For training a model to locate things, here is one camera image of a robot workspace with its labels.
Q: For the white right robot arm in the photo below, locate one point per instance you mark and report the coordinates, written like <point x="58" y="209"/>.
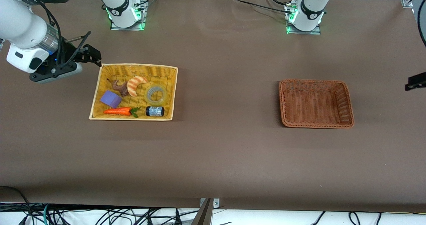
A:
<point x="20" y="25"/>

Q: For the clear yellowish tape roll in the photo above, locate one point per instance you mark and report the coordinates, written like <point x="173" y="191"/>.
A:
<point x="162" y="98"/>

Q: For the brown angled beam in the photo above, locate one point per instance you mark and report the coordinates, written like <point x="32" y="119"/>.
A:
<point x="203" y="215"/>

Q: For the orange toy carrot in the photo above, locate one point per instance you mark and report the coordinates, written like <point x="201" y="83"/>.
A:
<point x="116" y="111"/>

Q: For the brown table mat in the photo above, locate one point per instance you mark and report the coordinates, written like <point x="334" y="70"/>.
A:
<point x="213" y="151"/>

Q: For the silver metal table bracket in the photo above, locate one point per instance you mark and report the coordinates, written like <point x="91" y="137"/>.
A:
<point x="215" y="202"/>

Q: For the brown toy lion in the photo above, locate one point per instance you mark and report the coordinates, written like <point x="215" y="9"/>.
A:
<point x="120" y="88"/>

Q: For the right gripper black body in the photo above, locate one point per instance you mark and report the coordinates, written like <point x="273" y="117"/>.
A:
<point x="67" y="53"/>

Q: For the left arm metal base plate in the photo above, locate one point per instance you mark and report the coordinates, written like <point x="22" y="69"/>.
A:
<point x="303" y="32"/>

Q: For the brown wicker rectangular basket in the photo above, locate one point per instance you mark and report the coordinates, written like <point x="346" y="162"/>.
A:
<point x="314" y="103"/>

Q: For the striped toy croissant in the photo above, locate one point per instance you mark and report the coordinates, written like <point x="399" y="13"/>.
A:
<point x="133" y="84"/>

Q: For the purple cube block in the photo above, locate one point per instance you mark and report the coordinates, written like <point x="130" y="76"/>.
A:
<point x="110" y="99"/>

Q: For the yellow woven rectangular basket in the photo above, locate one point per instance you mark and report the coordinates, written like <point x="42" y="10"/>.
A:
<point x="156" y="77"/>

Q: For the small jar with black lid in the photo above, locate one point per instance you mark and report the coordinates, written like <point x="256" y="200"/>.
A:
<point x="154" y="111"/>

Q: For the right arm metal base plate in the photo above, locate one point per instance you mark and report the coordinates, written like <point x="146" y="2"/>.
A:
<point x="128" y="28"/>

